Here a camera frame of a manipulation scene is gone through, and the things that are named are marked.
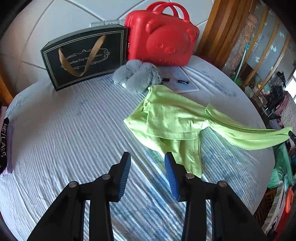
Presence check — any lime green t-shirt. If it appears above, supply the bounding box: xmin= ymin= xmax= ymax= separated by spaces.
xmin=124 ymin=85 xmax=292 ymax=177

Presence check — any folded dark clothes stack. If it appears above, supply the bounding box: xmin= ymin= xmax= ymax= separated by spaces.
xmin=1 ymin=106 xmax=14 ymax=177

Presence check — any striped white bed sheet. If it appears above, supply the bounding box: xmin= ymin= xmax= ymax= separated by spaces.
xmin=1 ymin=56 xmax=274 ymax=240

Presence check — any white paper booklet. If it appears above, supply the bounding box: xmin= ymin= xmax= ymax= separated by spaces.
xmin=158 ymin=66 xmax=200 ymax=94

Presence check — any black white marker pen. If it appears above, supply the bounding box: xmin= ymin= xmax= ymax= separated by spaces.
xmin=162 ymin=78 xmax=189 ymax=84

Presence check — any grey fluffy plush toy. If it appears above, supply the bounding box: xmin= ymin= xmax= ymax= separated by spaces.
xmin=112 ymin=60 xmax=162 ymax=94

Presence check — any dark green gift bag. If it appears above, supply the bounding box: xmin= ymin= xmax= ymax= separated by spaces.
xmin=41 ymin=24 xmax=128 ymax=91

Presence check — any red bear suitcase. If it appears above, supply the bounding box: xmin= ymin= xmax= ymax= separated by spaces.
xmin=125 ymin=1 xmax=200 ymax=66

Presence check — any wooden door frame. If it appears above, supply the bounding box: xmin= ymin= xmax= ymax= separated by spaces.
xmin=195 ymin=0 xmax=257 ymax=70

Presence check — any white wall socket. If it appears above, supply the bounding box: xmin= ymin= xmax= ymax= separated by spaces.
xmin=90 ymin=20 xmax=120 ymax=27

